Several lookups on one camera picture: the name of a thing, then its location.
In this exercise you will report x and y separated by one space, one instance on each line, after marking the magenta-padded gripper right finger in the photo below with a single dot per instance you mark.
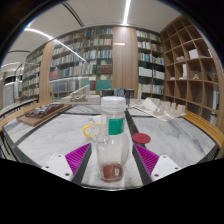
163 165

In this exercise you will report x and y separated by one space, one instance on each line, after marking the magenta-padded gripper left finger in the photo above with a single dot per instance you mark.
60 165

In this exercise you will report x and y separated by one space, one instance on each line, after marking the clear plastic bottle green label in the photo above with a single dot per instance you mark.
113 146

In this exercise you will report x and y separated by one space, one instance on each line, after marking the flat round red coaster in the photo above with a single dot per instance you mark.
141 138

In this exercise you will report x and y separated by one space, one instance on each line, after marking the curved wooden bench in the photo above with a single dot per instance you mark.
16 115
203 128

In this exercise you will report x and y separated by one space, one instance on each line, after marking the light blue spoon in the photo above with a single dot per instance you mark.
90 118

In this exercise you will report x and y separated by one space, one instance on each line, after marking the dark model on wooden board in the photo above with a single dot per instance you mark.
41 111

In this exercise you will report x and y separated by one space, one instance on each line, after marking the white city block model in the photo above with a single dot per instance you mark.
156 108

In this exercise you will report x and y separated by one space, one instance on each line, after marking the white sloped building model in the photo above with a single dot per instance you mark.
81 95

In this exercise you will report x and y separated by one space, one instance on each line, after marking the black building model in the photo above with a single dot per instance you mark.
128 92

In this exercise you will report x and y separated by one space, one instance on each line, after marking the wooden cubby shelf unit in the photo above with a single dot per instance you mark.
191 76

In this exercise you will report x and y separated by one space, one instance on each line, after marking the book-filled bookcase behind glass railing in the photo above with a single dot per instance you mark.
31 76

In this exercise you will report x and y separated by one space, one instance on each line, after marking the narrow book-filled bookcase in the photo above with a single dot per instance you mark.
150 63

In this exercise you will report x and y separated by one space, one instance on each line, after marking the wide book-filled bookcase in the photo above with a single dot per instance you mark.
83 63

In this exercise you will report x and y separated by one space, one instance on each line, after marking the curved ceiling light strip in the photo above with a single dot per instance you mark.
50 37

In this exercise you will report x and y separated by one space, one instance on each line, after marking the straight ceiling light strip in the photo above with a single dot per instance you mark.
126 11

